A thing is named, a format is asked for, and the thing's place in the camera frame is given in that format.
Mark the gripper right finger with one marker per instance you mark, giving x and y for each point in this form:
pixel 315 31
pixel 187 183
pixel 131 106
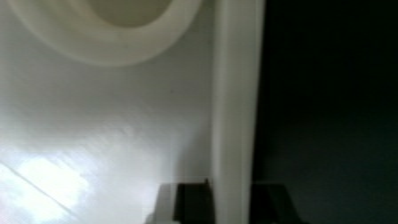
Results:
pixel 273 208

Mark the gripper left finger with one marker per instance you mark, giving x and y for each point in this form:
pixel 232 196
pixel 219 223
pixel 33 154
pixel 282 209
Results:
pixel 184 203

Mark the white square tabletop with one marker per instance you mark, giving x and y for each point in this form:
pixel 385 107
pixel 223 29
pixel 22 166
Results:
pixel 129 83

